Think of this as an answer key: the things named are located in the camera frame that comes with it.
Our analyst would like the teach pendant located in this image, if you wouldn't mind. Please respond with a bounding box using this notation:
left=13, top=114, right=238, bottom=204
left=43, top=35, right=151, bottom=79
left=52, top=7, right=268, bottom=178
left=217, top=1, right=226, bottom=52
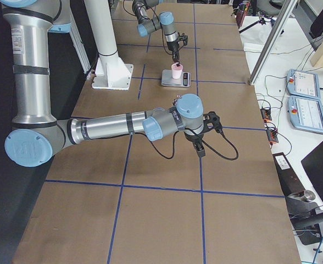
left=288, top=96, right=323, bottom=134
left=286, top=69, right=321, bottom=99

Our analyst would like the aluminium frame post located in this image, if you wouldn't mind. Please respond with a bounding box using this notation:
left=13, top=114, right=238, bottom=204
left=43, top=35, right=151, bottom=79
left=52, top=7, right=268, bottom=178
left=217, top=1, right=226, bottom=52
left=248, top=0, right=298, bottom=85

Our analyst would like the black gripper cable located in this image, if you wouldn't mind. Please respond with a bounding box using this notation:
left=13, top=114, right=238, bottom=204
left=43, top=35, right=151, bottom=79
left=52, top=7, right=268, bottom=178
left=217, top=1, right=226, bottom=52
left=149, top=125, right=239, bottom=161

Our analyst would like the black box with label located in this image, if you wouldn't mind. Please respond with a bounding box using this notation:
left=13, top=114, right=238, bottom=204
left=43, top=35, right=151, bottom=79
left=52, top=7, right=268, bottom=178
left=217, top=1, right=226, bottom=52
left=272, top=152, right=305, bottom=196

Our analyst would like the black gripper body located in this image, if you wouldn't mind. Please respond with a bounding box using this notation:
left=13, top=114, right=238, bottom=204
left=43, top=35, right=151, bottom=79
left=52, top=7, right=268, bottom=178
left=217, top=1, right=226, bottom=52
left=184, top=111, right=221, bottom=146
left=166, top=32, right=188, bottom=52

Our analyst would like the clear glass sauce bottle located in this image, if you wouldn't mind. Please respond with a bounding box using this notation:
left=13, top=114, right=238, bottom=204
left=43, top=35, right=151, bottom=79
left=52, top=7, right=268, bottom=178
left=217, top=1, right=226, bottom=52
left=172, top=95, right=182, bottom=107

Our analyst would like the upper teach pendant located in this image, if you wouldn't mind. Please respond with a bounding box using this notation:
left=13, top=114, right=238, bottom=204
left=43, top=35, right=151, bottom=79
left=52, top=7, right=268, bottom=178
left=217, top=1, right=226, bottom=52
left=286, top=69, right=321, bottom=99

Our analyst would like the pink paper cup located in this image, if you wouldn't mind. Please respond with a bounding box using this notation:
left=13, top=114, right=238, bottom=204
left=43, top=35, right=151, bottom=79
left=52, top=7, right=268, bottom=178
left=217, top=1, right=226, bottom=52
left=171, top=63, right=183, bottom=79

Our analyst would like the silver digital kitchen scale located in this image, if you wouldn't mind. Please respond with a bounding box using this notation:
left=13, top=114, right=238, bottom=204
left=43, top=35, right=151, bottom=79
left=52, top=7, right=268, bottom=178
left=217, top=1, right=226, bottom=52
left=161, top=69, right=191, bottom=88

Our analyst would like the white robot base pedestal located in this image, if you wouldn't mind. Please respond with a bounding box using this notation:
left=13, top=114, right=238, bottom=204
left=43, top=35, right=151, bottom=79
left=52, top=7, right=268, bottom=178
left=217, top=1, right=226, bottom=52
left=85, top=0, right=133, bottom=90

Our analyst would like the orange connector block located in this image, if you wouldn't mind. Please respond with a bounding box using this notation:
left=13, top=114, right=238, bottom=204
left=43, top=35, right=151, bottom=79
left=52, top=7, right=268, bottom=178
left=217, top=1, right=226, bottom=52
left=260, top=107, right=279, bottom=146

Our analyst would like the lower teach pendant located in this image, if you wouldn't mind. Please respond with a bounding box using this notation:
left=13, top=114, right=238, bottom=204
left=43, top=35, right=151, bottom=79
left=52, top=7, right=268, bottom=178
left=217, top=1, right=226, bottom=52
left=288, top=96, right=323, bottom=134

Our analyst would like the black tripod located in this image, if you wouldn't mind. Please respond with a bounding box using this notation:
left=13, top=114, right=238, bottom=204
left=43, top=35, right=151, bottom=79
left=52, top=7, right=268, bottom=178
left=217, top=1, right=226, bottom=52
left=239, top=16, right=272, bottom=34

